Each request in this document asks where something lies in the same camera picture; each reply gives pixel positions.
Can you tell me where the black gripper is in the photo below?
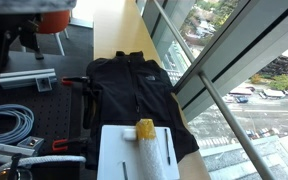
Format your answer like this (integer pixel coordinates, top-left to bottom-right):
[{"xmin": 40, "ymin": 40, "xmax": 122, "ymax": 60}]
[{"xmin": 0, "ymin": 14, "xmax": 41, "ymax": 97}]

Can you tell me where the black zip jacket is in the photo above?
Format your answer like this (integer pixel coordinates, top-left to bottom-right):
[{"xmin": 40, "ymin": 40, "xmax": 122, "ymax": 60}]
[{"xmin": 82, "ymin": 50, "xmax": 200, "ymax": 171}]

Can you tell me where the black tripod leg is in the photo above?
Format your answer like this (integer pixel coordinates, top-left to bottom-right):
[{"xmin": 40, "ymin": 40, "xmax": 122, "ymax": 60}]
[{"xmin": 18, "ymin": 29, "xmax": 45, "ymax": 61}]

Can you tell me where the orange chair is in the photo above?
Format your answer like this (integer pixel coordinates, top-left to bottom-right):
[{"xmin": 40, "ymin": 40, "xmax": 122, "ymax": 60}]
[{"xmin": 37, "ymin": 10, "xmax": 72, "ymax": 57}]

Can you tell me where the round metal rim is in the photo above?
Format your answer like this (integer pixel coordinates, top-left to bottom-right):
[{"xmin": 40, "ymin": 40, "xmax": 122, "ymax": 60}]
[{"xmin": 0, "ymin": 166, "xmax": 34, "ymax": 180}]

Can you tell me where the white plastic board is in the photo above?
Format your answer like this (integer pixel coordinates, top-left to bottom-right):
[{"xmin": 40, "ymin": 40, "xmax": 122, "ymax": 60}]
[{"xmin": 96, "ymin": 124, "xmax": 181, "ymax": 180}]

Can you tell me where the small white block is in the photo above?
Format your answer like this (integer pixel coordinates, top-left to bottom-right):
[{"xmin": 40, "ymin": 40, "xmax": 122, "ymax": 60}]
[{"xmin": 122, "ymin": 127, "xmax": 138, "ymax": 141}]

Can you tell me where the white roll with yellow end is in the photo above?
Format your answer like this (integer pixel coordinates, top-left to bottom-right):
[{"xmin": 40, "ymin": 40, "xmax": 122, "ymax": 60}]
[{"xmin": 135, "ymin": 118, "xmax": 168, "ymax": 180}]

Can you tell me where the thin metal handrail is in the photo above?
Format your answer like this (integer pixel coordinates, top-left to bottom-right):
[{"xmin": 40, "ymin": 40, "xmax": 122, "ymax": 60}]
[{"xmin": 152, "ymin": 0, "xmax": 197, "ymax": 64}]

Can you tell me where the thick metal handrail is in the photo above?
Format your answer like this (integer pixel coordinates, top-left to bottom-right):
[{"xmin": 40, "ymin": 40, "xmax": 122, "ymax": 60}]
[{"xmin": 197, "ymin": 71, "xmax": 276, "ymax": 180}]

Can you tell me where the long aluminium extrusion rail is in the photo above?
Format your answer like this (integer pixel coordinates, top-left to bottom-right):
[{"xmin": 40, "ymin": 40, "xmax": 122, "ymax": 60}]
[{"xmin": 0, "ymin": 68, "xmax": 58, "ymax": 90}]

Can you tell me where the grey corner bracket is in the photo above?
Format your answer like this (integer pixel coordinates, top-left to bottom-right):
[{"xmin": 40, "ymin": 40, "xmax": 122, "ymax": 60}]
[
  {"xmin": 17, "ymin": 135, "xmax": 45, "ymax": 150},
  {"xmin": 35, "ymin": 77, "xmax": 54, "ymax": 93}
]

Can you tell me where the light blue cable coil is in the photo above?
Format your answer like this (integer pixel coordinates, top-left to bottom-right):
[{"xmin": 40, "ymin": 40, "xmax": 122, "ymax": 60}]
[{"xmin": 0, "ymin": 96, "xmax": 36, "ymax": 145}]

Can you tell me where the orange handled black clamp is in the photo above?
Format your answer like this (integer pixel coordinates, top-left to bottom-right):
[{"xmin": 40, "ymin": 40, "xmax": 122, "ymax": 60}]
[
  {"xmin": 51, "ymin": 137, "xmax": 89, "ymax": 153},
  {"xmin": 61, "ymin": 75, "xmax": 97, "ymax": 131}
]

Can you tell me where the short aluminium extrusion rail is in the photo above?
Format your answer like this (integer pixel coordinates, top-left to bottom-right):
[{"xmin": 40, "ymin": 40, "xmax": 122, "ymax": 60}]
[{"xmin": 0, "ymin": 139, "xmax": 37, "ymax": 164}]

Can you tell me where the black strap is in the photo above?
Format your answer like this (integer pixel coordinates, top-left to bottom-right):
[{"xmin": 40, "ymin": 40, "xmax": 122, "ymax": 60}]
[{"xmin": 8, "ymin": 153, "xmax": 24, "ymax": 180}]

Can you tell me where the white braided hose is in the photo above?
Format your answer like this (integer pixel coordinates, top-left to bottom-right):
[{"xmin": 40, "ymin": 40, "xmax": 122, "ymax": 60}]
[{"xmin": 0, "ymin": 154, "xmax": 87, "ymax": 180}]

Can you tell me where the grey window frame beam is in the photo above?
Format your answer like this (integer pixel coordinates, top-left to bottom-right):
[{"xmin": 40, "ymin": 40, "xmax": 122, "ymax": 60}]
[{"xmin": 173, "ymin": 0, "xmax": 288, "ymax": 123}]

